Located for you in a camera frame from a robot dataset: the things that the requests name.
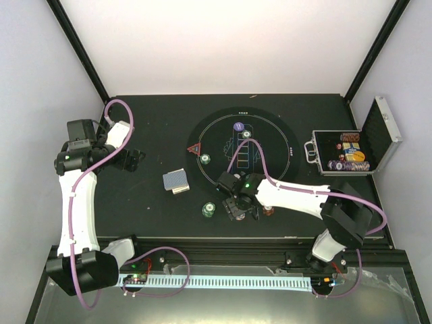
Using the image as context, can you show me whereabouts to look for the red chip stack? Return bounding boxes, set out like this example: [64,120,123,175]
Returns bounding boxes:
[263,206,275,216]

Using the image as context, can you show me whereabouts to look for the green chip stack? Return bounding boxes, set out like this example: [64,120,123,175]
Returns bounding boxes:
[202,202,216,218]

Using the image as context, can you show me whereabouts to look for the green chips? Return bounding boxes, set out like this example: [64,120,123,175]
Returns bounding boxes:
[200,154,211,165]
[242,130,252,139]

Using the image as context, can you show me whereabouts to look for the red triangular all-in button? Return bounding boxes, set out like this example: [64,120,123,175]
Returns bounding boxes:
[187,142,201,156]

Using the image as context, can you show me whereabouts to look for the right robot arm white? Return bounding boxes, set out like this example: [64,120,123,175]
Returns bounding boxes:
[215,171,373,273]

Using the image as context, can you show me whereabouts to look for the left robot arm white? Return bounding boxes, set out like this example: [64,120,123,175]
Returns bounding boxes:
[46,119,145,296]

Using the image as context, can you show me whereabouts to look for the round black poker mat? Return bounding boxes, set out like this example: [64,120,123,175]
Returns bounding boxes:
[186,107,300,198]

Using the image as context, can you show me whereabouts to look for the blue-backed playing card deck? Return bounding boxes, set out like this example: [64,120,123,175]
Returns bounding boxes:
[163,169,188,191]

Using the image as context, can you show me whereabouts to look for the purple small blind button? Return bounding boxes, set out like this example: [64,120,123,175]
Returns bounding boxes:
[233,122,245,132]

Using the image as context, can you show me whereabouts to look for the purple chips row in case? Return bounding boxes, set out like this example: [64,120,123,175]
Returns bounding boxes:
[327,160,371,171]

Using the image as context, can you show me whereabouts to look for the aluminium poker case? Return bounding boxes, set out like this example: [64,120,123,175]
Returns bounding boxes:
[304,96,403,176]

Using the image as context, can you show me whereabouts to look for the boxed card deck in case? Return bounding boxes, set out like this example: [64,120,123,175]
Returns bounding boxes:
[342,142,360,161]

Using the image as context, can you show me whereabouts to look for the left controller circuit board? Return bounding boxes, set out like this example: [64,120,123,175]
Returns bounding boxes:
[122,274,148,284]

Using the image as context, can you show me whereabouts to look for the controller circuit board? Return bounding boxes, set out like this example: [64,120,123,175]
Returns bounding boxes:
[122,274,148,284]
[310,277,346,288]

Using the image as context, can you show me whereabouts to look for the brown chips row in case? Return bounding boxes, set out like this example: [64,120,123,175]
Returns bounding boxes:
[340,132,360,142]

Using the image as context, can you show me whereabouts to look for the yellow round button in case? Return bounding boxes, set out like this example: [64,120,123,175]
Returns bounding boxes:
[352,151,365,162]

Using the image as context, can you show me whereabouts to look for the right controller circuit board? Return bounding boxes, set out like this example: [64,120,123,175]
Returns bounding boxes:
[310,277,346,288]

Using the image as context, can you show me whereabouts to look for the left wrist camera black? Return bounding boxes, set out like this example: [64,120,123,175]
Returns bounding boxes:
[67,119,97,151]

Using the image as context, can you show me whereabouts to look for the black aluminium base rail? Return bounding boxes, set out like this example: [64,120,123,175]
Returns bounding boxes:
[136,237,410,270]

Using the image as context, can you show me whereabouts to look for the white slotted cable duct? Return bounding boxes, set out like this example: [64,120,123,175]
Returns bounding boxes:
[117,274,312,292]

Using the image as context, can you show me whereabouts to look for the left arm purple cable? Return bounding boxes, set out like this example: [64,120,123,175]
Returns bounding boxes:
[69,99,135,311]

